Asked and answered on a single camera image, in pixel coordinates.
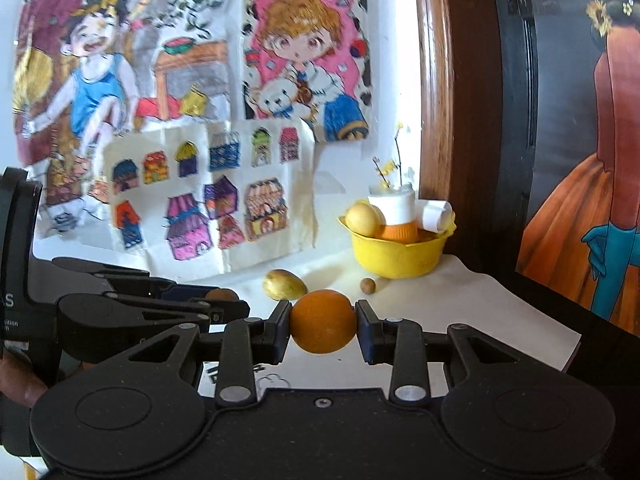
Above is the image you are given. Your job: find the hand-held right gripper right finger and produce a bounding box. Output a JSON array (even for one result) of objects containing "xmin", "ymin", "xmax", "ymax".
[{"xmin": 355, "ymin": 299, "xmax": 538, "ymax": 406}]

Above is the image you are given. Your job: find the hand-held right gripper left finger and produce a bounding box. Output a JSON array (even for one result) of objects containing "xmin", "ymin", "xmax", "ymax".
[{"xmin": 107, "ymin": 301, "xmax": 295, "ymax": 408}]

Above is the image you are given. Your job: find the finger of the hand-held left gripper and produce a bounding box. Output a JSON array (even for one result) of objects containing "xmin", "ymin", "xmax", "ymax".
[
  {"xmin": 57, "ymin": 291, "xmax": 251, "ymax": 361},
  {"xmin": 52, "ymin": 256, "xmax": 213, "ymax": 302}
]

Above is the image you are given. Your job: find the round orange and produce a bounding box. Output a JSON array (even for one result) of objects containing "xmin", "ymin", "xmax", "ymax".
[{"xmin": 290, "ymin": 289, "xmax": 358, "ymax": 353}]

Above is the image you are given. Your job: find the person's left hand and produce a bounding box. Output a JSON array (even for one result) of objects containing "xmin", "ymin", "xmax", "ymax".
[{"xmin": 0, "ymin": 347, "xmax": 51, "ymax": 408}]

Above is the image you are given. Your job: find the yellow-green mango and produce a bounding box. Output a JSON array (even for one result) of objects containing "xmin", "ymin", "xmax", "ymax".
[{"xmin": 262, "ymin": 269, "xmax": 309, "ymax": 302}]

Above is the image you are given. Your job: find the yellow plastic bowl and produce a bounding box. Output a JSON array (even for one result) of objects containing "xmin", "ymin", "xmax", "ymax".
[{"xmin": 337, "ymin": 212, "xmax": 457, "ymax": 281}]

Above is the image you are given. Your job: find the white printed table mat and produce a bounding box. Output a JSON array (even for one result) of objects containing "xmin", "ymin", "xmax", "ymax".
[{"xmin": 197, "ymin": 252, "xmax": 583, "ymax": 396}]

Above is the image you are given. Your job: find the coloured houses drawing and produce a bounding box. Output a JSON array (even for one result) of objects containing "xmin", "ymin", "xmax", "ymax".
[{"xmin": 102, "ymin": 117, "xmax": 321, "ymax": 276}]

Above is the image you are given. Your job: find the pale yellow round fruit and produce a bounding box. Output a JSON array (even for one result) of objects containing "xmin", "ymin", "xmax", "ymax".
[{"xmin": 345, "ymin": 201, "xmax": 382, "ymax": 237}]

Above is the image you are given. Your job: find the white bottle with orange base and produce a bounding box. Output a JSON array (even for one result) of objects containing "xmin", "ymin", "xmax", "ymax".
[{"xmin": 367, "ymin": 185, "xmax": 420, "ymax": 243}]

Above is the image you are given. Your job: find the rolled white paper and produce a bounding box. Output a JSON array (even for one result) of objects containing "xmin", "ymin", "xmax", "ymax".
[{"xmin": 415, "ymin": 199, "xmax": 453, "ymax": 235}]

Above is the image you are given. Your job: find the yellow flower sprig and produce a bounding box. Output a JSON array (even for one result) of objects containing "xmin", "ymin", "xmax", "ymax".
[{"xmin": 372, "ymin": 121, "xmax": 416, "ymax": 191}]

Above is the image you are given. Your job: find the boy with fan drawing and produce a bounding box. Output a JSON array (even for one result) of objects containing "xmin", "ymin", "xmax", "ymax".
[{"xmin": 12, "ymin": 0, "xmax": 236, "ymax": 241}]

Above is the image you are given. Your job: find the girl with teddy drawing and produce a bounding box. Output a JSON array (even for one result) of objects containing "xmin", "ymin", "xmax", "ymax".
[{"xmin": 240, "ymin": 0, "xmax": 373, "ymax": 143}]

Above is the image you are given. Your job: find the black framed dress painting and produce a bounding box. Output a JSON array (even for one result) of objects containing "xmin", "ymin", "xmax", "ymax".
[{"xmin": 487, "ymin": 0, "xmax": 640, "ymax": 331}]

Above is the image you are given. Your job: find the wooden door frame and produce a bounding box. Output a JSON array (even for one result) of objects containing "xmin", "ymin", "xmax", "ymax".
[{"xmin": 412, "ymin": 0, "xmax": 506, "ymax": 273}]

